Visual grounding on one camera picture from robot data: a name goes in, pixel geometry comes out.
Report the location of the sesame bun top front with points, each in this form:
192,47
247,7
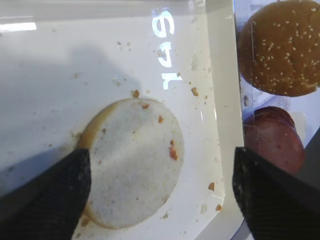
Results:
279,48

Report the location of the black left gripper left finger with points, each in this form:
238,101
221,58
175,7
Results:
49,206

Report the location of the metal baking tray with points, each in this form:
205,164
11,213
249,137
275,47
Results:
63,61

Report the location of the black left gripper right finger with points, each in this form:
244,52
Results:
275,204

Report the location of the bun bottom slice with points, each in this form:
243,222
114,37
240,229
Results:
136,149

